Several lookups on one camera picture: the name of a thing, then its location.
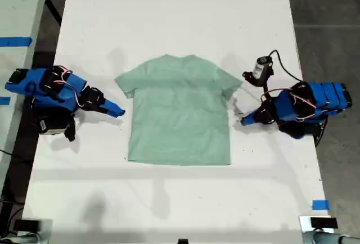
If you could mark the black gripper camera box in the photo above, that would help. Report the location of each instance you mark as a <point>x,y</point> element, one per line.
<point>261,69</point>
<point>50,124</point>

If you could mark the small blue tape strip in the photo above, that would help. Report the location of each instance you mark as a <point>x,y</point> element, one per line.
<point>4,101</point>

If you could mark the silver metal bracket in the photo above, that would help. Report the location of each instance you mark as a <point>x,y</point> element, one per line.
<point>47,231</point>
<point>305,227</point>

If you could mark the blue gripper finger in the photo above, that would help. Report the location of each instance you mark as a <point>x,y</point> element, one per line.
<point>112,106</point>
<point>112,113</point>
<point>249,119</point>

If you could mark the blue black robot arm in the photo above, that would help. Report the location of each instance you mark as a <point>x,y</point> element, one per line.
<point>315,97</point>
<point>33,81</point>

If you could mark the pale green T-shirt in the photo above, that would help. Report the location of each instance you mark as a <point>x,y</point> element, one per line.
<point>180,114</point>

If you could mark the small black object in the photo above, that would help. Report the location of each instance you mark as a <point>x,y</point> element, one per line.
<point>182,241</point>

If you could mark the black camera stalk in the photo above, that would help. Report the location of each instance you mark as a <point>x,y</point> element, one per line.
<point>70,134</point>
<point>264,88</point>

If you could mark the short blue tape strip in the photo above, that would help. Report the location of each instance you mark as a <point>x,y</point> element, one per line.
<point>320,205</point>

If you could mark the black box on silver bracket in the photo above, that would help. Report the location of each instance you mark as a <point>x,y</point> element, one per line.
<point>26,225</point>
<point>323,223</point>

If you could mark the pale side table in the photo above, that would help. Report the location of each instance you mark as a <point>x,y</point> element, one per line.
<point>17,2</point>

